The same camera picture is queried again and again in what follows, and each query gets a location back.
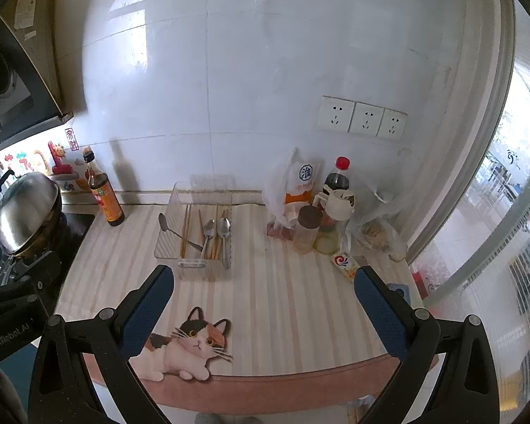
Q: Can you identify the metal spoon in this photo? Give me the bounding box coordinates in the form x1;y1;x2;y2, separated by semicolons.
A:
158;213;204;252
219;217;232;271
201;219;217;259

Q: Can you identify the glass window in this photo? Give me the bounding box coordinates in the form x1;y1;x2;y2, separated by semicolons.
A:
424;0;530;411

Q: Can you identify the small colourful box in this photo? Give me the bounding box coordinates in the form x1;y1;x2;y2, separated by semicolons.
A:
331;253;361;282

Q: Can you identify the range hood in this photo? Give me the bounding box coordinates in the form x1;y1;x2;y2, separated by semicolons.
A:
0;0;74;156

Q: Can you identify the clear jar with brown lid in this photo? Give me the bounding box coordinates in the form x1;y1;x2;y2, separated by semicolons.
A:
293;205;324;255

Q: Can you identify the dark soy sauce bottle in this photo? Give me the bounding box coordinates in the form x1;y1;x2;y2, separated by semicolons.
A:
83;147;125;228

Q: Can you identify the steel wok lid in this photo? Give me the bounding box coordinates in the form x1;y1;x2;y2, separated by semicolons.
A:
0;169;63;255

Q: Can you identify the dark teal cabinet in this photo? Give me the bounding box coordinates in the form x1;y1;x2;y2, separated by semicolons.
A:
0;342;42;407

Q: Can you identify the oil pot with white lid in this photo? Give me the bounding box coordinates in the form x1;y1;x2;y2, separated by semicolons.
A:
313;189;358;255

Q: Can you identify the clear plastic organizer tray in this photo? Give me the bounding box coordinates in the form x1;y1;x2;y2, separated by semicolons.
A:
156;176;235;282

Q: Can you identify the colourful cartoon wall sticker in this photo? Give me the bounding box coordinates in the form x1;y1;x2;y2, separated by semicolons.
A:
0;128;84;194

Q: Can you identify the orange and white salt packet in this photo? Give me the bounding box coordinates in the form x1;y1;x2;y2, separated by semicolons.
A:
284;159;323;206

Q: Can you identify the striped cat-print tablecloth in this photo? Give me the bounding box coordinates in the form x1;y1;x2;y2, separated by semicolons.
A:
53;203;441;407

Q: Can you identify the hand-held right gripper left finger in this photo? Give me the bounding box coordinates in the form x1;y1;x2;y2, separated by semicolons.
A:
29;265;175;424

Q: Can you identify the crumpled clear plastic bag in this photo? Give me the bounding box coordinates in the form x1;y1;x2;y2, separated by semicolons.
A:
349;184;414;262

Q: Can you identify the black induction cooktop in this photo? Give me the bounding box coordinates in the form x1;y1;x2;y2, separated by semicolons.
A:
62;213;97;254

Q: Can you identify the white wall outlet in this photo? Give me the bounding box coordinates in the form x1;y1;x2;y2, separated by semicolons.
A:
348;102;386;137
317;96;355;132
377;108;408;141

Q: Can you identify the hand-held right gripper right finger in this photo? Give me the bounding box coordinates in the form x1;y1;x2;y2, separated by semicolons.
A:
353;266;500;424

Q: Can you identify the black wok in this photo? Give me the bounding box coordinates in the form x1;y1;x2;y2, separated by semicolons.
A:
0;194;70;261

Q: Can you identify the cola bottle with red cap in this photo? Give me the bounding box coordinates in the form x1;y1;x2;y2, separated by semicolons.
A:
323;156;352;200

